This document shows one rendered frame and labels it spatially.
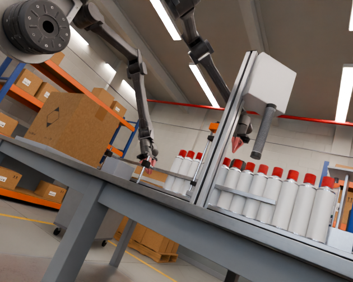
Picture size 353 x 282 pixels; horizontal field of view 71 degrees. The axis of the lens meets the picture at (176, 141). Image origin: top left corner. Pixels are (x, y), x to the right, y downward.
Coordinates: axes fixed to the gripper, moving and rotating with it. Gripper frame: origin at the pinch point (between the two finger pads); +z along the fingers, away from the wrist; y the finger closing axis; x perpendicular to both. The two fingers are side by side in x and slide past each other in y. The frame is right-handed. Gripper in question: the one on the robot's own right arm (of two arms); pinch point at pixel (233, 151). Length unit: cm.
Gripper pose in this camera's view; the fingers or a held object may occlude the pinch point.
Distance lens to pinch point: 127.7
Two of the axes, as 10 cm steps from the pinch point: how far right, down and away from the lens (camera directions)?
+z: -3.7, 9.0, -2.5
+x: -5.2, -4.2, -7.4
